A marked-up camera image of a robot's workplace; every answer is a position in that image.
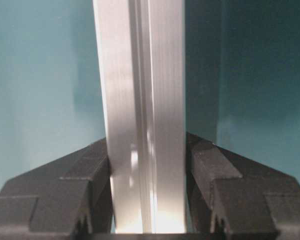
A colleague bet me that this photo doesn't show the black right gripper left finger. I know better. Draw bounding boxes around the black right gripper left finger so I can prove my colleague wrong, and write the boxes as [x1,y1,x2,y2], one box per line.
[0,139,113,234]

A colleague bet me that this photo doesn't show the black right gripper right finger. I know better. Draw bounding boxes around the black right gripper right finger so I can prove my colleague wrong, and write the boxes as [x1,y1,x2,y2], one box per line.
[186,133,300,235]

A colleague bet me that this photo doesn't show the silver aluminium extrusion rail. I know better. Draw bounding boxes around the silver aluminium extrusion rail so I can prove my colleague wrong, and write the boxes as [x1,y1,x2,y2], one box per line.
[93,0,187,234]

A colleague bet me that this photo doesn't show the teal cloth table cover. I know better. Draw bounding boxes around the teal cloth table cover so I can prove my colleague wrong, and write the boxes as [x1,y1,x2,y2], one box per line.
[0,0,300,189]

